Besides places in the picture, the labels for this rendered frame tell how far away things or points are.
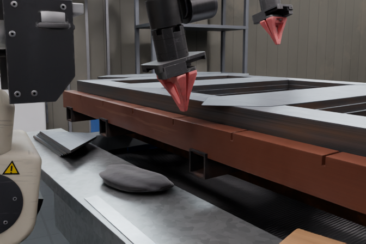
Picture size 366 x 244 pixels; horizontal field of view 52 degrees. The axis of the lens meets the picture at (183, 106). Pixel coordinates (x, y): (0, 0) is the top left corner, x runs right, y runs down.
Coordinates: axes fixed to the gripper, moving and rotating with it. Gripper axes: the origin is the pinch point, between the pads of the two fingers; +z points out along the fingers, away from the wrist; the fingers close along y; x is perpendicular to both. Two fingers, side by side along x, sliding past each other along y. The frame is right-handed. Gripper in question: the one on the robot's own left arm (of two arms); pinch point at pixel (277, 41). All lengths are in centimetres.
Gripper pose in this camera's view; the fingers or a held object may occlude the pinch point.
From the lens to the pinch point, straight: 113.0
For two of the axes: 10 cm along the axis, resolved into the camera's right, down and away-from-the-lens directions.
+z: 1.8, 9.8, -0.4
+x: -8.0, 1.2, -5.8
